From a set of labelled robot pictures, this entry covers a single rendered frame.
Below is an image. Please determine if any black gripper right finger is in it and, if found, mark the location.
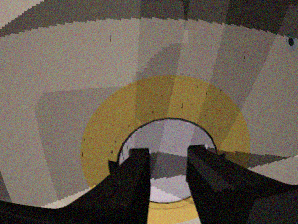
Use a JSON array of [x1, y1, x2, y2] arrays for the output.
[[186, 145, 298, 224]]

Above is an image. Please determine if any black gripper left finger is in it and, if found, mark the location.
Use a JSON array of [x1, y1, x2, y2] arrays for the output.
[[0, 148, 150, 224]]

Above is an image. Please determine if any dark grey cylinder with tan slotted end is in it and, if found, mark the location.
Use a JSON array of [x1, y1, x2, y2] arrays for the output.
[[118, 119, 216, 202]]

